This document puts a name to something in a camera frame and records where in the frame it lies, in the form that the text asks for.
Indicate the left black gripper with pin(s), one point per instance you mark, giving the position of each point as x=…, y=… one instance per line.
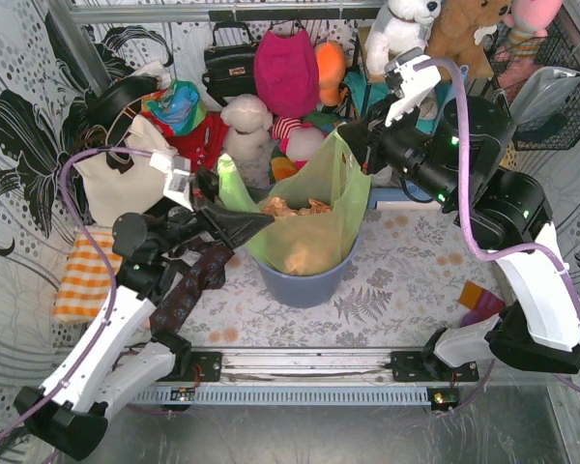
x=199, y=204

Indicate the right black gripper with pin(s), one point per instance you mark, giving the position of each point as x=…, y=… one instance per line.
x=367, y=146

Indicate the green plastic trash bag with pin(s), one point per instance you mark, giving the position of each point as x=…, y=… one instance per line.
x=310, y=245

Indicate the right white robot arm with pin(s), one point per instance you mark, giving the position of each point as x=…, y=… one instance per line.
x=511, y=221

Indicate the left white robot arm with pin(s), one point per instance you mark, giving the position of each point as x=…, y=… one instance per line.
x=168, y=263

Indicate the magenta felt bag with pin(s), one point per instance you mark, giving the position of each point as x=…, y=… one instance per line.
x=286, y=74

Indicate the cream canvas tote bag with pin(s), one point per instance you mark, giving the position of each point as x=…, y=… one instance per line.
x=111, y=193

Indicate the blue trash bin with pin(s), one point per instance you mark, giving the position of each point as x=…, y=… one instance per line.
x=306, y=291

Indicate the crumpled orange paper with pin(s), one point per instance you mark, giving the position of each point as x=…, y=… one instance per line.
x=279, y=208

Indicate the teal cloth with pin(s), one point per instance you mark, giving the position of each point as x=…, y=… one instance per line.
x=364, y=94

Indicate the pink pig plush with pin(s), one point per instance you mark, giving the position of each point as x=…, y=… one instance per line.
x=298, y=141

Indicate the wooden shelf board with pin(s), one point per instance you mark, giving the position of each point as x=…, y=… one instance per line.
x=375, y=53

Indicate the red garment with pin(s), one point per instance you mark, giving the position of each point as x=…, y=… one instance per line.
x=202, y=146

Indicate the dark patterned necktie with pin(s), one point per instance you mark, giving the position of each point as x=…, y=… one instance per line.
x=206, y=273

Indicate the white fluffy plush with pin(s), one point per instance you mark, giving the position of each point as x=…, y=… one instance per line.
x=248, y=120

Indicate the orange plush toy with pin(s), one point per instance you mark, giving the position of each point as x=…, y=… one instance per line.
x=331, y=68

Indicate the colourful silk scarf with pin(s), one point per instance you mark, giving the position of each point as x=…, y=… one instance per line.
x=175, y=111

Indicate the white plush dog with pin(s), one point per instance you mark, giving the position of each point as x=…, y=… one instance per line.
x=406, y=23

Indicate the black leather handbag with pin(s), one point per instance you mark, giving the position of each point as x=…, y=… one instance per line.
x=230, y=69

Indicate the brown teddy bear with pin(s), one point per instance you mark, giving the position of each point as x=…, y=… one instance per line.
x=459, y=30

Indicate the black hat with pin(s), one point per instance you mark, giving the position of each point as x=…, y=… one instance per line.
x=103, y=109

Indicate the orange checkered towel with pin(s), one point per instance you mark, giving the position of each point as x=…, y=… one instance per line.
x=84, y=286

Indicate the silver foil pouch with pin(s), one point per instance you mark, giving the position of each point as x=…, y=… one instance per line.
x=545, y=91

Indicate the pink plush toy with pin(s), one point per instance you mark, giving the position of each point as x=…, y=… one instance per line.
x=529, y=19

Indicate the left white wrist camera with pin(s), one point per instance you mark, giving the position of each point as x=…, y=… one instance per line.
x=177, y=173

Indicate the black wire basket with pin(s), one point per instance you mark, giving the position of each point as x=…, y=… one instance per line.
x=556, y=128

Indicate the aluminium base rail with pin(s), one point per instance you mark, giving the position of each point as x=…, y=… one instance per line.
x=249, y=367

